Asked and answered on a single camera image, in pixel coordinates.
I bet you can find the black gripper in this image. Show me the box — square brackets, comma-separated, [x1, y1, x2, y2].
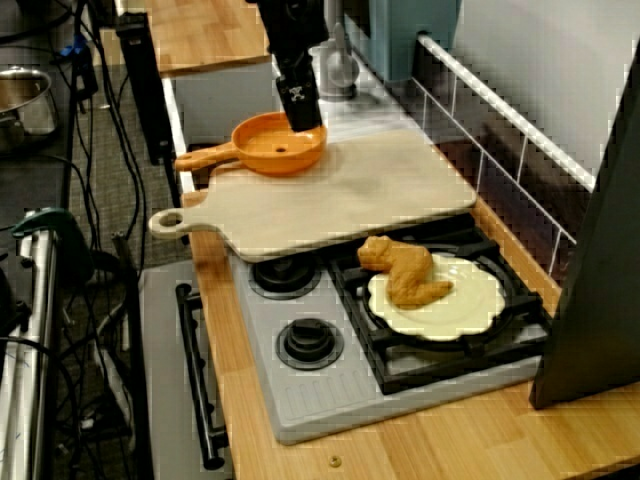
[273, 44, 324, 134]

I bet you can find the orange toy frying pan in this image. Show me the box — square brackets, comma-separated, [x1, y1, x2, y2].
[174, 112, 329, 176]

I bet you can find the toy fried chicken piece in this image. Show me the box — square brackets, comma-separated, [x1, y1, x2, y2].
[357, 235, 454, 310]

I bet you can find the white toy sink unit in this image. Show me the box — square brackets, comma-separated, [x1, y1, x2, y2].
[162, 49, 431, 196]

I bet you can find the wooden cutting board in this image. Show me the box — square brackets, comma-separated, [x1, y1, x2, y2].
[148, 128, 478, 264]

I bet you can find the wooden table top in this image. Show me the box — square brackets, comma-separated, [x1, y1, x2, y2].
[144, 0, 274, 76]

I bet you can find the teal box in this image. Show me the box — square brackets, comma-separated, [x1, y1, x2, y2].
[367, 0, 464, 84]

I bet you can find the black upright bar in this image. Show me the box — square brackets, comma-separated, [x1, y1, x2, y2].
[115, 12, 174, 166]

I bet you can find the black stove knob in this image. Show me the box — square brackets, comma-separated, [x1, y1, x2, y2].
[276, 317, 345, 374]
[249, 257, 321, 301]

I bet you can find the dark tile backsplash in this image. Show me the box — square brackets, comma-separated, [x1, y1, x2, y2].
[413, 30, 599, 281]

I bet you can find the cream scalloped plate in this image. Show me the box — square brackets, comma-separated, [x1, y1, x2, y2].
[367, 252, 506, 344]

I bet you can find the metal pot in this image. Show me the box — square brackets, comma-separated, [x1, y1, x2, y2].
[0, 67, 59, 154]

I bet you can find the green clamp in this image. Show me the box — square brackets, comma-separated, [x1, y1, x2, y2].
[10, 207, 96, 286]

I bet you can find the white toy oven front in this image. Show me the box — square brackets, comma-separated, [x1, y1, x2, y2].
[138, 262, 236, 480]

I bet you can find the grey toy stove top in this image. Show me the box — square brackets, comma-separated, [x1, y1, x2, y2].
[227, 212, 551, 446]

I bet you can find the black burner grate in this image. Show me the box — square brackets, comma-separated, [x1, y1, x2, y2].
[327, 222, 554, 396]

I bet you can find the wooden countertop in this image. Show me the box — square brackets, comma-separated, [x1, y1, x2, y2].
[182, 189, 640, 480]

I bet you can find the black oven door handle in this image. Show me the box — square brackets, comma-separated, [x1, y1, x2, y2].
[174, 283, 226, 471]

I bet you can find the aluminium frame rail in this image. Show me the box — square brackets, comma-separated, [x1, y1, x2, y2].
[0, 232, 59, 480]

